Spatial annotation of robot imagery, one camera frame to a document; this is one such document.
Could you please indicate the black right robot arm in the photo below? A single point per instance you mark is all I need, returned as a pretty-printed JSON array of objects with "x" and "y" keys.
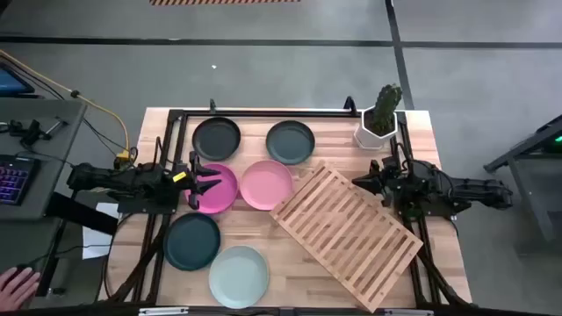
[{"x": 474, "y": 191}]

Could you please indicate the dark charcoal plate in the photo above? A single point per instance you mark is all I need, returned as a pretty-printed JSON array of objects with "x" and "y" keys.
[{"x": 216, "y": 138}]

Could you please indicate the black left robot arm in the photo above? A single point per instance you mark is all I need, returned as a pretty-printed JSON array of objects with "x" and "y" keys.
[{"x": 131, "y": 177}]

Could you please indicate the grey low side desk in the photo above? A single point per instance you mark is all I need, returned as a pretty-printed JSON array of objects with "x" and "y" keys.
[{"x": 26, "y": 246}]

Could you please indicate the black metal table frame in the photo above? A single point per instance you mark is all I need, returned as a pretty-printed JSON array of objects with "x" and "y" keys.
[{"x": 263, "y": 113}]

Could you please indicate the dark teal plate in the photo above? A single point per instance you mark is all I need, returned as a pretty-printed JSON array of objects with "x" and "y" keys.
[{"x": 192, "y": 241}]

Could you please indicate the wooden slatted shelf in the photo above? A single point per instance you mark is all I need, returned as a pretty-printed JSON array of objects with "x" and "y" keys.
[{"x": 347, "y": 237}]

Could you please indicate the magenta plate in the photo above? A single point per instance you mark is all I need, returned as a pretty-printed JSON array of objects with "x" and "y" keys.
[{"x": 221, "y": 199}]

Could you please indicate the dark grey-green plate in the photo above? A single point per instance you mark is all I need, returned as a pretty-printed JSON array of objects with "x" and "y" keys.
[{"x": 290, "y": 142}]

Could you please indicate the black flat bar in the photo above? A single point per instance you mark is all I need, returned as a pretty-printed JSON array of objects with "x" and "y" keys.
[{"x": 83, "y": 215}]

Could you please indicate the dark grey equipment stand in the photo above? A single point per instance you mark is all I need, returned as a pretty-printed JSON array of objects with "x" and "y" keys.
[{"x": 533, "y": 206}]

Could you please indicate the white paper sheet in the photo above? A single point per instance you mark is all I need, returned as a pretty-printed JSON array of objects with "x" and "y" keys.
[{"x": 94, "y": 246}]

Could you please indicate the computer monitor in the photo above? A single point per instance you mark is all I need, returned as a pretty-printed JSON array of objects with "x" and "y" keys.
[{"x": 11, "y": 83}]

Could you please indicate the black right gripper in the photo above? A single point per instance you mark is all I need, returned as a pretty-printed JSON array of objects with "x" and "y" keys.
[{"x": 391, "y": 184}]

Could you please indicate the backlit computer keyboard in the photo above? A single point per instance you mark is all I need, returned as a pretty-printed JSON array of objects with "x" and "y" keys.
[{"x": 13, "y": 180}]

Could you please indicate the pale mint plate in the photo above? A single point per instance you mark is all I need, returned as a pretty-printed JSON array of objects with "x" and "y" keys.
[{"x": 238, "y": 277}]

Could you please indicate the light pink plate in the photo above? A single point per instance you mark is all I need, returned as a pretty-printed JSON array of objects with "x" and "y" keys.
[{"x": 266, "y": 185}]

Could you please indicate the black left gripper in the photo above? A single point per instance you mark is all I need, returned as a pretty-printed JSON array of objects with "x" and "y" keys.
[{"x": 184, "y": 188}]

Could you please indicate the black clamp mount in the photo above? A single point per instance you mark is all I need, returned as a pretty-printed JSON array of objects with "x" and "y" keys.
[{"x": 30, "y": 131}]

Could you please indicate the yellow label tag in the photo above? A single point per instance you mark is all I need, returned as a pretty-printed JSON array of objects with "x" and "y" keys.
[{"x": 179, "y": 177}]

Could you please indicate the silver bracket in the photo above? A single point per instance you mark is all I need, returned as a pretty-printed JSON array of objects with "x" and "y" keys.
[
  {"x": 408, "y": 312},
  {"x": 162, "y": 311}
]

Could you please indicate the person's hand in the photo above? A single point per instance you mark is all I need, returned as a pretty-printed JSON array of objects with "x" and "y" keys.
[{"x": 17, "y": 289}]

